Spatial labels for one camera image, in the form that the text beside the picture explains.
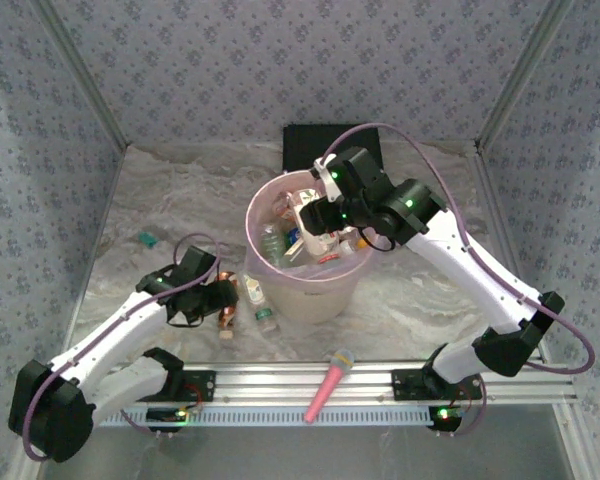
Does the brown orange label bottle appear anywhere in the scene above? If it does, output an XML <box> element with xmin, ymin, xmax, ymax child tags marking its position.
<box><xmin>214</xmin><ymin>269</ymin><xmax>241</xmax><ymax>342</ymax></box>

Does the green plastic bottle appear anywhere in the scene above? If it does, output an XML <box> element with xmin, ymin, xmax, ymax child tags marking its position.
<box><xmin>260</xmin><ymin>223</ymin><xmax>287</xmax><ymax>269</ymax></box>

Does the pink-lined trash bin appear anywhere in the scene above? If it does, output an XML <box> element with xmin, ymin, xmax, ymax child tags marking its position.
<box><xmin>244</xmin><ymin>169</ymin><xmax>379</xmax><ymax>285</ymax></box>

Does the beige plastic waste bin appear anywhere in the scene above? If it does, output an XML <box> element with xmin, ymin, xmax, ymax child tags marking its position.
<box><xmin>257</xmin><ymin>259</ymin><xmax>366</xmax><ymax>324</ymax></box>

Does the clear bottle yellow-green label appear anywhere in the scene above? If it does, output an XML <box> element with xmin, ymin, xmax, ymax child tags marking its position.
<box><xmin>242</xmin><ymin>273</ymin><xmax>280</xmax><ymax>334</ymax></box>

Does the black flat box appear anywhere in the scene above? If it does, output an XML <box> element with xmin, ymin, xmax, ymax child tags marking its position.
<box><xmin>282</xmin><ymin>124</ymin><xmax>381</xmax><ymax>174</ymax></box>

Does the pink toy microphone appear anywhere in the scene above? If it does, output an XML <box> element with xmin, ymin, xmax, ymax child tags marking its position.
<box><xmin>304</xmin><ymin>348</ymin><xmax>357</xmax><ymax>424</ymax></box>

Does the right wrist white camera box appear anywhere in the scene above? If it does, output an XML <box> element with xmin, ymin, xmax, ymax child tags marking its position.
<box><xmin>309</xmin><ymin>153</ymin><xmax>342</xmax><ymax>204</ymax></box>

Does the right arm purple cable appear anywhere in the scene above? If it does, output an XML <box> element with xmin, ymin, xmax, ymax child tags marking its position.
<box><xmin>322</xmin><ymin>122</ymin><xmax>597</xmax><ymax>436</ymax></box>

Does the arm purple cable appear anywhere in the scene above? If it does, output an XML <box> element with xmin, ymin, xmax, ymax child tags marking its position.
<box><xmin>322</xmin><ymin>122</ymin><xmax>597</xmax><ymax>436</ymax></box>
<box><xmin>22</xmin><ymin>232</ymin><xmax>222</xmax><ymax>461</ymax></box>

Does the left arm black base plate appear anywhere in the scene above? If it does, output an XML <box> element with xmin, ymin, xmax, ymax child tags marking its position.
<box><xmin>164</xmin><ymin>369</ymin><xmax>217</xmax><ymax>404</ymax></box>

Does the aluminium mounting rail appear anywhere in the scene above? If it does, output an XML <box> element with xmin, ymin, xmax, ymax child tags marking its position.
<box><xmin>94</xmin><ymin>362</ymin><xmax>579</xmax><ymax>406</ymax></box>

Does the slotted grey cable duct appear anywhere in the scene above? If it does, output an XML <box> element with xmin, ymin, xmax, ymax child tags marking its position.
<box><xmin>99</xmin><ymin>405</ymin><xmax>431</xmax><ymax>427</ymax></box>

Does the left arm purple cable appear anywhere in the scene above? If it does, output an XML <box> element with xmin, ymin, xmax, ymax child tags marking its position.
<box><xmin>22</xmin><ymin>232</ymin><xmax>222</xmax><ymax>461</ymax></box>

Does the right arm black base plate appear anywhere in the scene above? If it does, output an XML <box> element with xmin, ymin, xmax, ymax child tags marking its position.
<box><xmin>390</xmin><ymin>368</ymin><xmax>484</xmax><ymax>402</ymax></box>

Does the aluminium frame post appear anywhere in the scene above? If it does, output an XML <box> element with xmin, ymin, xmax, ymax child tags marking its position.
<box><xmin>474</xmin><ymin>0</ymin><xmax>576</xmax><ymax>151</ymax></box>
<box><xmin>32</xmin><ymin>0</ymin><xmax>129</xmax><ymax>149</ymax></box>

